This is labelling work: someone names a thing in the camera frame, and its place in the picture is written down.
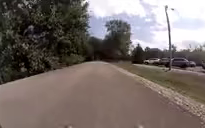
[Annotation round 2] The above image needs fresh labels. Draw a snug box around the grey asphalt path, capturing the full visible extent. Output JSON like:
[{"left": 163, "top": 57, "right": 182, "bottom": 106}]
[{"left": 0, "top": 60, "right": 204, "bottom": 128}]

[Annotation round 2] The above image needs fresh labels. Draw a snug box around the white car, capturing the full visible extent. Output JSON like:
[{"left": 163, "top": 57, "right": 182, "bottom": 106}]
[{"left": 143, "top": 57, "right": 161, "bottom": 66}]

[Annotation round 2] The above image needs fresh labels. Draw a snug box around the tall grey street lamp pole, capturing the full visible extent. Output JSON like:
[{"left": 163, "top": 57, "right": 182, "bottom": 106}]
[{"left": 164, "top": 4, "right": 175, "bottom": 71}]

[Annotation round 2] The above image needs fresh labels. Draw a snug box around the wood of green trees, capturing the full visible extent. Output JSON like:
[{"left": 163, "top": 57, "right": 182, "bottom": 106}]
[{"left": 0, "top": 0, "right": 134, "bottom": 88}]

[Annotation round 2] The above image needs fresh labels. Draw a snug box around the row of distant trees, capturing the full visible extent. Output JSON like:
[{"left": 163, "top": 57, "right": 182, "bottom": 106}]
[{"left": 131, "top": 41, "right": 205, "bottom": 65}]

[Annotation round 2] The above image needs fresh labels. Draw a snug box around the grass verge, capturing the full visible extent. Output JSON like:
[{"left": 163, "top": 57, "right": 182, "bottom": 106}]
[{"left": 111, "top": 61, "right": 205, "bottom": 107}]

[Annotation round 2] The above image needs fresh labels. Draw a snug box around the dark grey car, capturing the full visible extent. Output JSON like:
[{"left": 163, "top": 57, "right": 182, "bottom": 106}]
[{"left": 165, "top": 57, "right": 191, "bottom": 69}]

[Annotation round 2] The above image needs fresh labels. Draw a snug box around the pale gravel strip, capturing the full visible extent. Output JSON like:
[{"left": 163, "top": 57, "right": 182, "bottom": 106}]
[{"left": 107, "top": 61, "right": 205, "bottom": 128}]

